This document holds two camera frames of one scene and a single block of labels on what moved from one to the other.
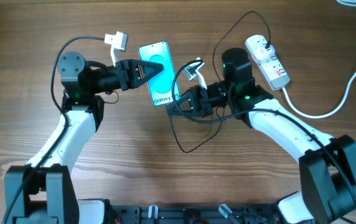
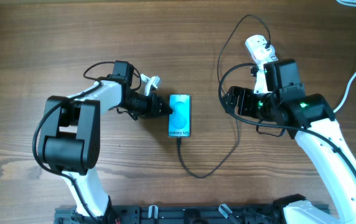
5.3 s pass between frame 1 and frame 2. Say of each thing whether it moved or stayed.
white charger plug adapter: stayed
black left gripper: moved
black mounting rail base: stayed
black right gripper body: moved
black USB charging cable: moved
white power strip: moved
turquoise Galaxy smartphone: moved
